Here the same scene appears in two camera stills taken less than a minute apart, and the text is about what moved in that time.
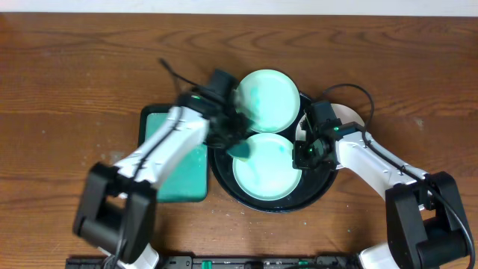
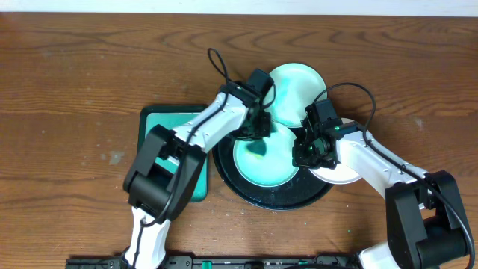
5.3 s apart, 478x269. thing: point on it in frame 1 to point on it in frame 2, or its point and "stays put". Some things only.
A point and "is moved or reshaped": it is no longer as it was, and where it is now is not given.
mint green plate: (270, 99) is moved or reshaped
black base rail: (225, 262) stays put
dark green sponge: (240, 151) to (258, 147)
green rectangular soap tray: (188, 183) stays put
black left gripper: (231, 129) to (255, 128)
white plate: (345, 113) to (340, 174)
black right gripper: (299, 160) stays put
